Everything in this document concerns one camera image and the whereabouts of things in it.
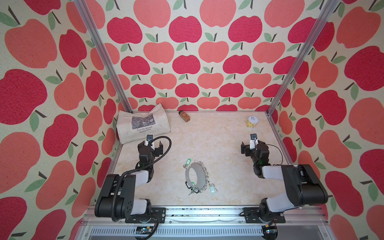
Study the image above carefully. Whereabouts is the left aluminium frame post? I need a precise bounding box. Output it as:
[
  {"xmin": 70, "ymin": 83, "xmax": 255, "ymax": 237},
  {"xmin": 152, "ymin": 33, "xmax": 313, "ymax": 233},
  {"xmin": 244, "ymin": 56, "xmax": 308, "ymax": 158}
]
[{"xmin": 74, "ymin": 0, "xmax": 133, "ymax": 113}]

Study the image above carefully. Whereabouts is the beige printed tote bag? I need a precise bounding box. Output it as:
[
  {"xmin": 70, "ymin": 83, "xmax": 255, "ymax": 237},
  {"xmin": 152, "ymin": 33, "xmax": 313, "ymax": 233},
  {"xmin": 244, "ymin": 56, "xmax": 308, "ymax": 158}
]
[{"xmin": 117, "ymin": 104, "xmax": 171, "ymax": 144}]

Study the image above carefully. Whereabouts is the green key tag lower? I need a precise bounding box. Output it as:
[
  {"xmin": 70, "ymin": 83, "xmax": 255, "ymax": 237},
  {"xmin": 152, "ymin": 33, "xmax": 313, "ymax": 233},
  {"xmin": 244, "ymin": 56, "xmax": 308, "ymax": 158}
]
[{"xmin": 210, "ymin": 186, "xmax": 216, "ymax": 195}]

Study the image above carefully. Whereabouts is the aluminium frame post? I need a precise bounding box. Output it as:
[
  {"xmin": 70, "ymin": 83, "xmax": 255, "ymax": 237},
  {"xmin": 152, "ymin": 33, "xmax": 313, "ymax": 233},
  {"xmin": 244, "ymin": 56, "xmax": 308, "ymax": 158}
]
[
  {"xmin": 266, "ymin": 0, "xmax": 341, "ymax": 117},
  {"xmin": 74, "ymin": 0, "xmax": 133, "ymax": 113}
]

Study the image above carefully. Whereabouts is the metal key organizer plate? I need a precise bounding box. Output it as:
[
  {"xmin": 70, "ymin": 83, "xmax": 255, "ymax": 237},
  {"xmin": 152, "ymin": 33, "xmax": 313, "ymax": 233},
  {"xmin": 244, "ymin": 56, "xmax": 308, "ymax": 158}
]
[{"xmin": 183, "ymin": 161, "xmax": 217, "ymax": 194}]

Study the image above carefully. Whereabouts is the right aluminium frame post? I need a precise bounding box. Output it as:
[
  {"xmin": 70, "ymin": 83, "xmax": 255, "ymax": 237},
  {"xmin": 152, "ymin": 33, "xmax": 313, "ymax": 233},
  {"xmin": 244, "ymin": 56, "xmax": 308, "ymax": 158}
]
[{"xmin": 266, "ymin": 0, "xmax": 341, "ymax": 117}]

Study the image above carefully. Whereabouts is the front aluminium rail base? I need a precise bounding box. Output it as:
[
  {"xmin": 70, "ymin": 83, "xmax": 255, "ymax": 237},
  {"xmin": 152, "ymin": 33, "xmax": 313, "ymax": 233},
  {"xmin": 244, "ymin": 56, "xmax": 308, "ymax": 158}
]
[{"xmin": 74, "ymin": 206, "xmax": 336, "ymax": 240}]

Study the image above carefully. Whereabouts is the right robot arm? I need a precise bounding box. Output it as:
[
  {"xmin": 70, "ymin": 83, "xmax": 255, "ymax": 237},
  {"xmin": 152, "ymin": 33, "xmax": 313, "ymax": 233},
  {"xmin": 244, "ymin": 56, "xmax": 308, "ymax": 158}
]
[{"xmin": 241, "ymin": 139, "xmax": 328, "ymax": 224}]

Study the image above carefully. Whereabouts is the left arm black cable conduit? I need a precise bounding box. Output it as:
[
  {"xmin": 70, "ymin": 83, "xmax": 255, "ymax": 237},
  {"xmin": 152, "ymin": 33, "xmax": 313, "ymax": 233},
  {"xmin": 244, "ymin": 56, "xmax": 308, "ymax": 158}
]
[{"xmin": 110, "ymin": 135, "xmax": 172, "ymax": 240}]

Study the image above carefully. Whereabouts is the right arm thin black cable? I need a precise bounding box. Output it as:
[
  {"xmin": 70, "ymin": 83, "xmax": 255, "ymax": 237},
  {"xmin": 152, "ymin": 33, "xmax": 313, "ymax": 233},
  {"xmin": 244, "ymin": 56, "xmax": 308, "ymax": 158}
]
[{"xmin": 265, "ymin": 143, "xmax": 284, "ymax": 166}]

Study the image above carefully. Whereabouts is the small amber bottle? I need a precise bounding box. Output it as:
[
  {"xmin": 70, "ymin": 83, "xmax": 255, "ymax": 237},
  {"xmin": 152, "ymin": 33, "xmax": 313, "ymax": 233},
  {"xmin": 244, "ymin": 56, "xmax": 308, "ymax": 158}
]
[{"xmin": 179, "ymin": 111, "xmax": 191, "ymax": 123}]

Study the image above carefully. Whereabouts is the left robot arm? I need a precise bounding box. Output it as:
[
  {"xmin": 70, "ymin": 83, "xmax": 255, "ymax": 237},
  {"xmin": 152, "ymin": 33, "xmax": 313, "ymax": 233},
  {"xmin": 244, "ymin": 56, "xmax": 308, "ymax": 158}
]
[{"xmin": 95, "ymin": 141, "xmax": 164, "ymax": 222}]

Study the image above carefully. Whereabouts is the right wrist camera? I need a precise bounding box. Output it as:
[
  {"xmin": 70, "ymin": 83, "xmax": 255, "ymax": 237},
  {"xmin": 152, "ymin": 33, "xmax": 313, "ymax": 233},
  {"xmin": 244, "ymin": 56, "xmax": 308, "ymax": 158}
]
[{"xmin": 250, "ymin": 134, "xmax": 258, "ymax": 150}]

